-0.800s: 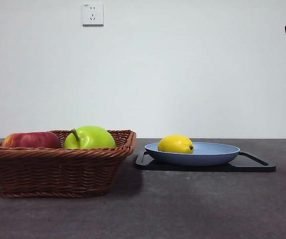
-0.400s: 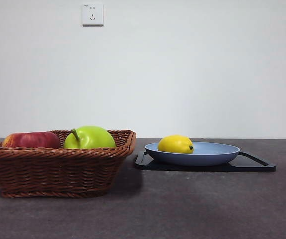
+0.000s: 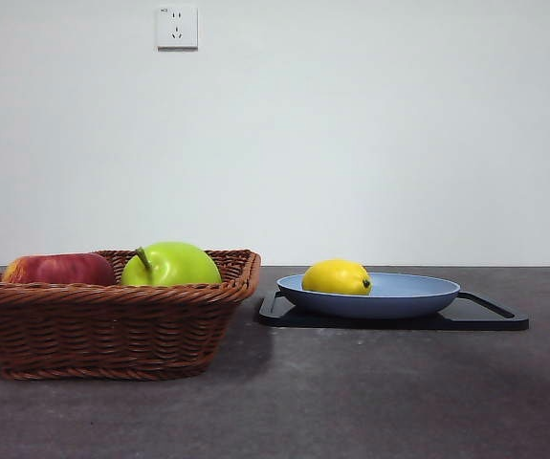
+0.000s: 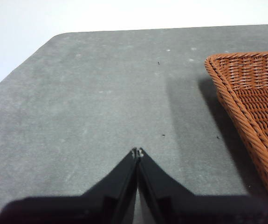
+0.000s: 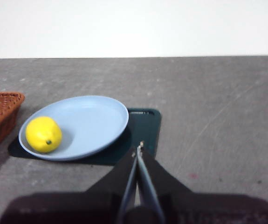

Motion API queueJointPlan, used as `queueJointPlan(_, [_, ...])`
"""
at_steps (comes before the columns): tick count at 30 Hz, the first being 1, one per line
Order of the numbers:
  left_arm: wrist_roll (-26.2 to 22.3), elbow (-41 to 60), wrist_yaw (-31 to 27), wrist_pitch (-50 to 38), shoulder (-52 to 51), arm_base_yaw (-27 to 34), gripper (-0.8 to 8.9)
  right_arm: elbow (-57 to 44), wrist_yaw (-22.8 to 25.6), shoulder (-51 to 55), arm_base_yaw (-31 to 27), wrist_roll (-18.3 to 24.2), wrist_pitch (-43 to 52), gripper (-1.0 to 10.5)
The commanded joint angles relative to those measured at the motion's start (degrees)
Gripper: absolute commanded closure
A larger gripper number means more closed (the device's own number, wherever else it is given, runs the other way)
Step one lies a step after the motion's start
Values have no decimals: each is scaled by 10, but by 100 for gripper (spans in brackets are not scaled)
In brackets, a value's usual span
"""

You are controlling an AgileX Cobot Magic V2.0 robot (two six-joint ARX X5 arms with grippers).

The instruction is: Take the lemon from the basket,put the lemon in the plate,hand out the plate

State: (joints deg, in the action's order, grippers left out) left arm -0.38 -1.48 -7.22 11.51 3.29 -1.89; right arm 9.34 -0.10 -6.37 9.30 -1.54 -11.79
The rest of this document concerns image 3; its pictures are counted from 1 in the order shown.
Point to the green apple with stem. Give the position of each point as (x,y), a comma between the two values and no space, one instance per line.
(179,265)

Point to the brown woven wicker basket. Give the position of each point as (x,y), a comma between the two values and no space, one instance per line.
(107,330)

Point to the blue round plate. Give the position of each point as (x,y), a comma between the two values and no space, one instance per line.
(370,303)

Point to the yellow lemon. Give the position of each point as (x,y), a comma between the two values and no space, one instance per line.
(334,276)

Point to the red apple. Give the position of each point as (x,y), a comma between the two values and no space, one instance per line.
(59,270)

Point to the white wall power socket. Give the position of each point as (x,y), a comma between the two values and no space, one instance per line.
(177,28)

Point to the black flat tray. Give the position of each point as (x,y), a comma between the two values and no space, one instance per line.
(475,320)

